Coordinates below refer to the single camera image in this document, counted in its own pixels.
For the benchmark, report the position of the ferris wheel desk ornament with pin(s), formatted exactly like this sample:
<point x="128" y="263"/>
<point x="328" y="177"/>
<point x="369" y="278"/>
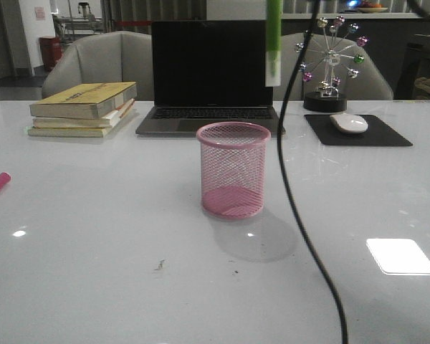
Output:
<point x="330" y="54"/>

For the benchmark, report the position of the grey laptop black screen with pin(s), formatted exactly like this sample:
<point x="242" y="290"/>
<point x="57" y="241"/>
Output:
<point x="207" y="72"/>

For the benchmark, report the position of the top yellow book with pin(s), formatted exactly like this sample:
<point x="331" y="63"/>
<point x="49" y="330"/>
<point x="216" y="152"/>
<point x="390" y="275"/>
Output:
<point x="85" y="101"/>

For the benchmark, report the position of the white computer mouse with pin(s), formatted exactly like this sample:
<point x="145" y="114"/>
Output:
<point x="349" y="123"/>

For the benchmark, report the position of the left grey armchair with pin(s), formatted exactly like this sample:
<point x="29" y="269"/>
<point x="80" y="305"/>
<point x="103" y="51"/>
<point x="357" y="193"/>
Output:
<point x="111" y="57"/>

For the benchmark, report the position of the red fire extinguisher box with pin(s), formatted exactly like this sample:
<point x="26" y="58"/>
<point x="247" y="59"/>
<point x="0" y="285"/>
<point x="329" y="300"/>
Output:
<point x="51" y="51"/>

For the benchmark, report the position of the pink mesh pen holder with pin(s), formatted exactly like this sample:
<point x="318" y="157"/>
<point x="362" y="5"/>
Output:
<point x="232" y="168"/>

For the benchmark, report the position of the fruit bowl on counter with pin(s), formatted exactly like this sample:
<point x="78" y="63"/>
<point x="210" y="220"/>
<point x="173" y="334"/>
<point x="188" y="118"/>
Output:
<point x="369" y="7"/>

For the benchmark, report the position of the right grey armchair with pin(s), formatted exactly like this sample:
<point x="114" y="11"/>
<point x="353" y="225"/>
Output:
<point x="359" y="78"/>

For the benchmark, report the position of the bottom pale book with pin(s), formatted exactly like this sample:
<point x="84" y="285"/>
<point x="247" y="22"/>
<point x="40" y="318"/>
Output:
<point x="70" y="132"/>

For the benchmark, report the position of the black mouse pad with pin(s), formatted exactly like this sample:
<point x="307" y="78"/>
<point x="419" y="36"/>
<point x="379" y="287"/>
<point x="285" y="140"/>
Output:
<point x="378" y="134"/>

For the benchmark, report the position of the green marker pen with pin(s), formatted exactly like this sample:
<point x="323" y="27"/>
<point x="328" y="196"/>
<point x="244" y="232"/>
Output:
<point x="273" y="43"/>

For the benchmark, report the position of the grey armchair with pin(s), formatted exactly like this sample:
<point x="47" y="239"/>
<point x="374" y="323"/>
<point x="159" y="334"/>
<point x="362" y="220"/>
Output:
<point x="111" y="57"/>
<point x="359" y="78"/>

